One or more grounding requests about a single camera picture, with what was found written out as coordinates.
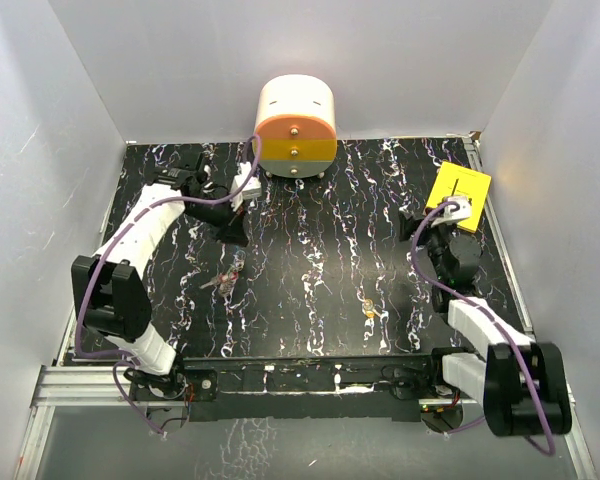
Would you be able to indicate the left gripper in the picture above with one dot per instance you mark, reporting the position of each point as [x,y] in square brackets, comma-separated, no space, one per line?
[232,230]

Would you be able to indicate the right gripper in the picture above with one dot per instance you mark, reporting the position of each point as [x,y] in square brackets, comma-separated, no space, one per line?
[409,226]

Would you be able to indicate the yellow tagged key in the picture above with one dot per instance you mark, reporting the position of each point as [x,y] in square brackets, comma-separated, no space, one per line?
[368,308]

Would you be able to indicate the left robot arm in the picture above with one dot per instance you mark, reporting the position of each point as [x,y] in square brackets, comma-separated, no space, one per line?
[109,294]

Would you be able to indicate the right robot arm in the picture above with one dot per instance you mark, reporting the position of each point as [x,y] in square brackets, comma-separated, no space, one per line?
[519,383]

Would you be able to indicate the yellow book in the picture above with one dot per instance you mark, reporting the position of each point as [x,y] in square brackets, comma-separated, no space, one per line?
[455,180]

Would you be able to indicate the round three-drawer mini cabinet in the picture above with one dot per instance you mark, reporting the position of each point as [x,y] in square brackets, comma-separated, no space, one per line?
[295,121]

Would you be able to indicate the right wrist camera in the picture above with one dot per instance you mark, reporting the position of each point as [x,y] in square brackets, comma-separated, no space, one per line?
[457,209]

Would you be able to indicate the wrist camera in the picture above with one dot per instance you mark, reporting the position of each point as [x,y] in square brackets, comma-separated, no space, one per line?
[457,209]
[244,190]

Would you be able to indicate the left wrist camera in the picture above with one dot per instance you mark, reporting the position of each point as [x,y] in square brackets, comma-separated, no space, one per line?
[244,190]

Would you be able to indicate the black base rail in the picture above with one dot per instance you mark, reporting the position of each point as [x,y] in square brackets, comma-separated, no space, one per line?
[396,407]

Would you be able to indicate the aluminium frame rail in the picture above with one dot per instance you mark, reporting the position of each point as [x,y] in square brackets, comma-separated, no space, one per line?
[84,385]

